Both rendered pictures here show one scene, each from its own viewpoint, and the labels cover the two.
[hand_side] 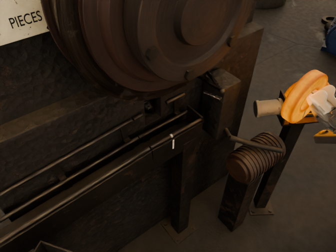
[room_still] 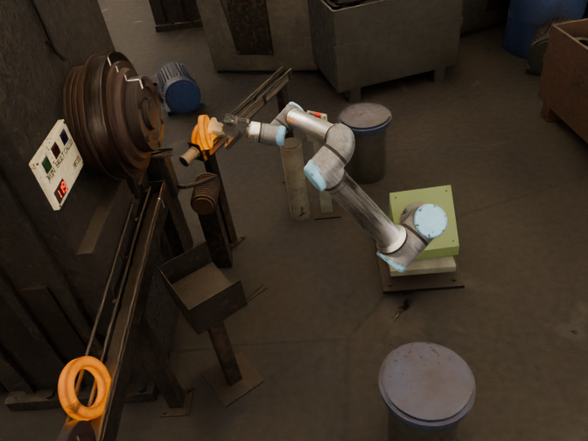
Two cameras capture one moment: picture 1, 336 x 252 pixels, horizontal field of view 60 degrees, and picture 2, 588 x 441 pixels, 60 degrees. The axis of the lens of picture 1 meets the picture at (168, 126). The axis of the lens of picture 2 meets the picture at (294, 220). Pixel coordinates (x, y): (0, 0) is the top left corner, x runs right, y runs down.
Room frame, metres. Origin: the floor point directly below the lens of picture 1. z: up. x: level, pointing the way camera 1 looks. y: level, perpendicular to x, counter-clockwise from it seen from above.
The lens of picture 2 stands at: (-1.04, 0.93, 2.01)
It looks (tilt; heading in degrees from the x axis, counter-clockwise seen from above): 41 degrees down; 313
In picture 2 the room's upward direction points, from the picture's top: 9 degrees counter-clockwise
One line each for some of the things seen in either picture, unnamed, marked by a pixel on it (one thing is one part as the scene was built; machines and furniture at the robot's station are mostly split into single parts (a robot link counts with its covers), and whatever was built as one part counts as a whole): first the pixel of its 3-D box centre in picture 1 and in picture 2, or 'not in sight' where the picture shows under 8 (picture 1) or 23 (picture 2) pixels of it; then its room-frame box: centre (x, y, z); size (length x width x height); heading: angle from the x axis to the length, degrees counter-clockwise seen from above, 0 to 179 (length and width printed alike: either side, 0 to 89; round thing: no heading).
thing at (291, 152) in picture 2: not in sight; (296, 181); (0.54, -0.85, 0.26); 0.12 x 0.12 x 0.52
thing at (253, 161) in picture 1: (245, 185); (214, 222); (0.70, -0.34, 0.27); 0.22 x 0.13 x 0.53; 127
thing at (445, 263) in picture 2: not in sight; (416, 248); (-0.23, -0.84, 0.10); 0.32 x 0.32 x 0.04; 37
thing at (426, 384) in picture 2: not in sight; (423, 410); (-0.68, 0.01, 0.22); 0.32 x 0.32 x 0.43
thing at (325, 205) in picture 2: not in sight; (322, 167); (0.43, -0.98, 0.31); 0.24 x 0.16 x 0.62; 127
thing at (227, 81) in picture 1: (217, 104); (162, 173); (0.76, -0.17, 0.68); 0.11 x 0.08 x 0.24; 37
